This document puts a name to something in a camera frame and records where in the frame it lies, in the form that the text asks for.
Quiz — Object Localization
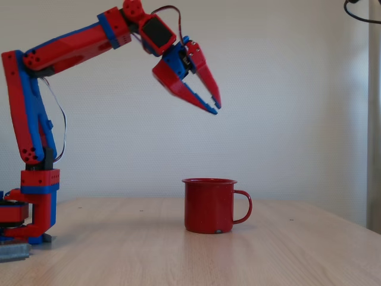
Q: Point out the black hanging cable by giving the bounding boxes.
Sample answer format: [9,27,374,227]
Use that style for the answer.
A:
[343,0,381,24]

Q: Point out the red enamel mug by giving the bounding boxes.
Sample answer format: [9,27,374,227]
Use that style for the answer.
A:
[181,178,253,235]

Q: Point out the gripper servo wire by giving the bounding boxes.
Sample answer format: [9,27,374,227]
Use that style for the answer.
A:
[150,5,186,45]

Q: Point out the grey vertical post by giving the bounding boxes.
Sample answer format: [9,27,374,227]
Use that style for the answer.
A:
[366,0,381,236]

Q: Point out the arm servo wire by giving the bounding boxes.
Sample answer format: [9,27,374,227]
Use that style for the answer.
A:
[40,76,68,164]

